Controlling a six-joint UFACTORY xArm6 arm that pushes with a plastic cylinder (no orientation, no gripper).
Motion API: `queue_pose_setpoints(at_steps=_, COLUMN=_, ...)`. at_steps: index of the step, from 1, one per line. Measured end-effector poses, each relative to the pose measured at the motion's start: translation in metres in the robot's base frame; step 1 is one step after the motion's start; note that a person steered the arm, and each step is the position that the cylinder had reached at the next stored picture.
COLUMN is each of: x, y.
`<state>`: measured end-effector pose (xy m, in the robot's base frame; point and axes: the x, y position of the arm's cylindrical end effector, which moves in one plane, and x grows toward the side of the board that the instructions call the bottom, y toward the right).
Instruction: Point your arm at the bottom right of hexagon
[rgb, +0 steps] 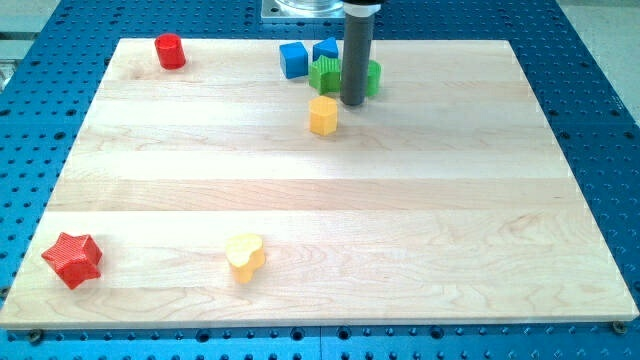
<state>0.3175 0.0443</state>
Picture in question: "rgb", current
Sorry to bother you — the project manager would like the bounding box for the yellow hexagon block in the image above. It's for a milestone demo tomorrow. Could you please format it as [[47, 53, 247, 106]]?
[[309, 96, 338, 136]]

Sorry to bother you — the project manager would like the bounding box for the light wooden board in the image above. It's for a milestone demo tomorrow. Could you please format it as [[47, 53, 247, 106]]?
[[1, 38, 638, 330]]

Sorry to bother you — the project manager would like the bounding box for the yellow heart block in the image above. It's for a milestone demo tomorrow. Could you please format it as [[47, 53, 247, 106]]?
[[225, 233, 266, 284]]

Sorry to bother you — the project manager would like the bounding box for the green star block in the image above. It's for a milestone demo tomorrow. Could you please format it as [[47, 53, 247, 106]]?
[[309, 55, 341, 95]]

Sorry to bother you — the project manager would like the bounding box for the blue cube block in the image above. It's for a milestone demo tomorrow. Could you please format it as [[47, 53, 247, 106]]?
[[279, 42, 308, 79]]

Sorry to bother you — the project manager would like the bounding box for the green round block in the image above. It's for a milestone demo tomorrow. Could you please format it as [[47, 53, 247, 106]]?
[[365, 60, 382, 97]]

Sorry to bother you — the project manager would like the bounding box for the blue triangle block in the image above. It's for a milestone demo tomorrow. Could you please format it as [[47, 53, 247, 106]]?
[[312, 37, 339, 61]]

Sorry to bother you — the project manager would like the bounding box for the red cylinder block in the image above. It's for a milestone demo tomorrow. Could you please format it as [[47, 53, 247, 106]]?
[[154, 33, 186, 70]]

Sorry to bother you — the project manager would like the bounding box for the red star block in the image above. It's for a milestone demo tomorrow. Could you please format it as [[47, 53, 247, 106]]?
[[41, 232, 102, 290]]

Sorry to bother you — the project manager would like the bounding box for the blue perforated metal table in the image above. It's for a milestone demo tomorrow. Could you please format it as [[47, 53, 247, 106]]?
[[1, 1, 639, 359]]

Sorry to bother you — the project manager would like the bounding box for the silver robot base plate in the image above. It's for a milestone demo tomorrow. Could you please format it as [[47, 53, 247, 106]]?
[[261, 0, 344, 21]]

